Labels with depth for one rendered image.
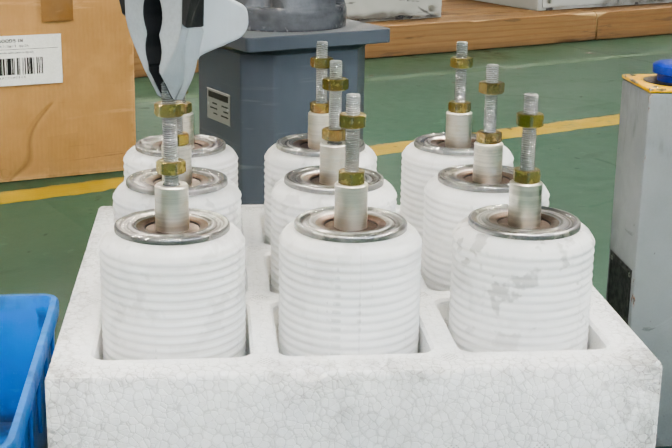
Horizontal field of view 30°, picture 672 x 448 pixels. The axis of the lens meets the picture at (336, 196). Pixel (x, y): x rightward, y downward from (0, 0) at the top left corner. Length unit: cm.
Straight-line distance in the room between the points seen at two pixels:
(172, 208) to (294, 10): 61
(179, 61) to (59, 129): 120
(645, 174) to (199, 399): 44
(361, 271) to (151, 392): 15
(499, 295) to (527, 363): 5
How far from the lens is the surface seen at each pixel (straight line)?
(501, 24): 338
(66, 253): 162
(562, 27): 353
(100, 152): 200
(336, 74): 93
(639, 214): 106
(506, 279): 82
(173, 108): 80
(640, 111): 105
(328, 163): 94
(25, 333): 112
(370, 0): 322
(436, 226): 95
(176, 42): 78
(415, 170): 105
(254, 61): 139
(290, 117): 140
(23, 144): 197
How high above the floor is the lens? 49
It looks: 15 degrees down
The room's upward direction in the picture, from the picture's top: 1 degrees clockwise
